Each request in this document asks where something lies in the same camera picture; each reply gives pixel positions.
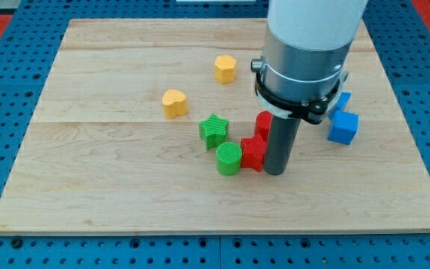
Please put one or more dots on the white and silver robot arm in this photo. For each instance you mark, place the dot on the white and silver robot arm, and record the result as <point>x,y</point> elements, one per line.
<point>300,74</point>

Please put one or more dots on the yellow hexagon block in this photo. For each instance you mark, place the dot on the yellow hexagon block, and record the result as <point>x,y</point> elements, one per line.
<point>225,69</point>

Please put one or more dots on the green star block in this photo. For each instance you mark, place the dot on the green star block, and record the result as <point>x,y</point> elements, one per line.
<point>213,131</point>

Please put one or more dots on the blue block behind cube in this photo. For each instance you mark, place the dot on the blue block behind cube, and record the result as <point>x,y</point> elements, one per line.
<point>341,103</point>

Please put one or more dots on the yellow heart block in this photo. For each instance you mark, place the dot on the yellow heart block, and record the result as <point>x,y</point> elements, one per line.
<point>174,103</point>

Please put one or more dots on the red cylinder block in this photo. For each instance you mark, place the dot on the red cylinder block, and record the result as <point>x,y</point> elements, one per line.
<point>262,124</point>

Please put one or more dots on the wooden board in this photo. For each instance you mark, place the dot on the wooden board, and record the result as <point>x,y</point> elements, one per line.
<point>99,156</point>

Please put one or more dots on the green cylinder block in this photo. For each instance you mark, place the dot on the green cylinder block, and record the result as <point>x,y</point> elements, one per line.
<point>228,158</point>

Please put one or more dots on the red star block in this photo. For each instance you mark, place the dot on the red star block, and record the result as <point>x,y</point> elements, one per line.
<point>253,152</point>

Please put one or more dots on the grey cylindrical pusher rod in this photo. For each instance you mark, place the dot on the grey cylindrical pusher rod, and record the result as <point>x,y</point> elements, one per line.
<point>281,137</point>

